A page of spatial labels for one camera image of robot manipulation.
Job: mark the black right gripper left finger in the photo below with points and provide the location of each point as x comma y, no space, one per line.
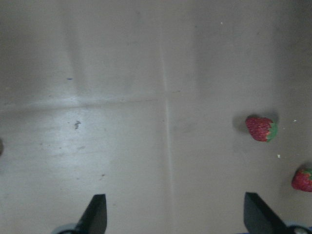
94,219

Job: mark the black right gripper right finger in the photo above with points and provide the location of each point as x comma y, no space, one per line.
259,218

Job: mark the red strawberry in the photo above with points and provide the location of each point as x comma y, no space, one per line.
261,129
302,180

